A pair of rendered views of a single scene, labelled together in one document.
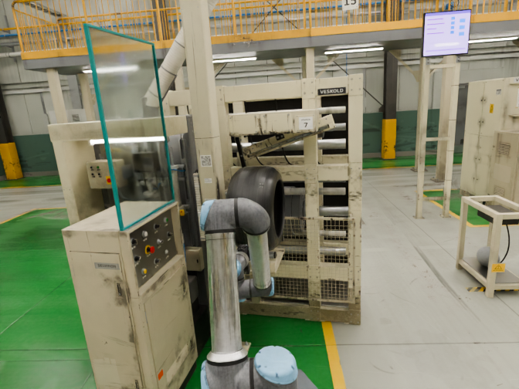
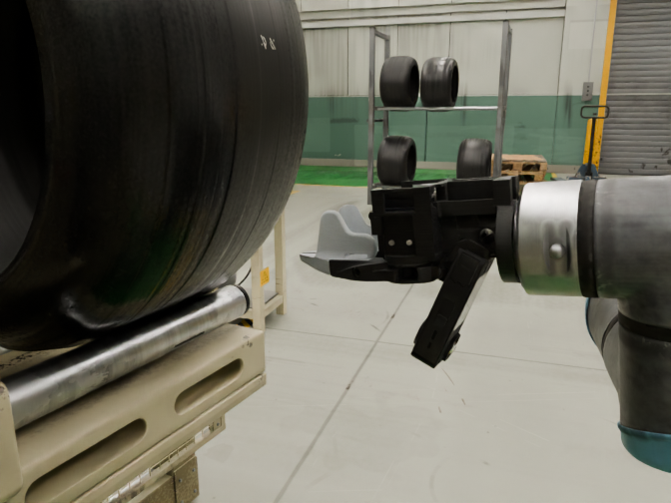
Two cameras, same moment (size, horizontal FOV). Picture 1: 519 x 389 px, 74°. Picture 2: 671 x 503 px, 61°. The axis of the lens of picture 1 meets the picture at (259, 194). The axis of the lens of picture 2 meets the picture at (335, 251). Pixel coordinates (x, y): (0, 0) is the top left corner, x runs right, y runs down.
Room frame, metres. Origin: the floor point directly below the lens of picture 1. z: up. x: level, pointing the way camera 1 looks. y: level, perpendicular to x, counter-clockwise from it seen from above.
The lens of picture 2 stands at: (1.72, 0.59, 1.15)
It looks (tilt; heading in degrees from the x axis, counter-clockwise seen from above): 14 degrees down; 283
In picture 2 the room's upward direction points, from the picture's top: straight up
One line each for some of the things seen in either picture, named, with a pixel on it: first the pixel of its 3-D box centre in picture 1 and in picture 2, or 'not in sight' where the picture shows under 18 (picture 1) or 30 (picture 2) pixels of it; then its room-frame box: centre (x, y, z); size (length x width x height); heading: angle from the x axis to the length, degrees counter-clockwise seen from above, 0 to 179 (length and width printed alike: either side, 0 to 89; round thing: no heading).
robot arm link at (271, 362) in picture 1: (274, 377); not in sight; (1.03, -0.01, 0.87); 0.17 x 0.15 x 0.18; 89
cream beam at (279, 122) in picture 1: (274, 122); not in sight; (2.45, -0.14, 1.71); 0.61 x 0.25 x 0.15; 75
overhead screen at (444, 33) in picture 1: (446, 33); not in sight; (4.91, -2.62, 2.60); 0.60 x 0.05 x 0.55; 86
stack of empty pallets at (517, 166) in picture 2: not in sight; (516, 172); (1.04, -8.55, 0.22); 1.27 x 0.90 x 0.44; 86
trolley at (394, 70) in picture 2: not in sight; (436, 128); (2.10, -5.41, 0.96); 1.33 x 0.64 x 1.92; 174
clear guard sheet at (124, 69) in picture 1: (138, 130); not in sight; (1.88, 0.63, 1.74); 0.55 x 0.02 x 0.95; 165
